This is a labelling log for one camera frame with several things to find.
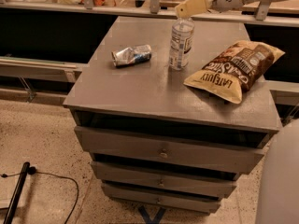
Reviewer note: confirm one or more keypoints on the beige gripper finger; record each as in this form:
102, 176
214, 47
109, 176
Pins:
189, 8

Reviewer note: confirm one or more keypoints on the crushed silver blue can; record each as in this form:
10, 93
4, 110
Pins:
131, 55

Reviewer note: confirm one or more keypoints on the top grey drawer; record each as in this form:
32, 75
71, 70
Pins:
231, 159

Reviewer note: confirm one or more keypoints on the brown yellow chip bag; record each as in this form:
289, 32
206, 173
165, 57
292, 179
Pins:
235, 70

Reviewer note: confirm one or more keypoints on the bottom grey drawer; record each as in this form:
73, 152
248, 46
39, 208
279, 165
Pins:
160, 198

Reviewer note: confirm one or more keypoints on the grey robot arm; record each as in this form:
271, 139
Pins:
278, 201

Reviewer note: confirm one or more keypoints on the grey drawer cabinet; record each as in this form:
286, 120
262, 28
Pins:
150, 98

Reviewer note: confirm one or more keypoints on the black pole on floor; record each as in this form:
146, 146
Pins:
16, 194

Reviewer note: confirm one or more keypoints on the grey metal railing frame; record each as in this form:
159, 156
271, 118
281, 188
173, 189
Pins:
276, 15

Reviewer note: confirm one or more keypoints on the middle grey drawer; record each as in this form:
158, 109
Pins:
162, 180

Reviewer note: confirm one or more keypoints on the grey drawer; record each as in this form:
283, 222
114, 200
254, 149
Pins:
162, 180
160, 198
231, 159

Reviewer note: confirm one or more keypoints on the clear plastic water bottle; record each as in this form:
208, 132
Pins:
181, 43

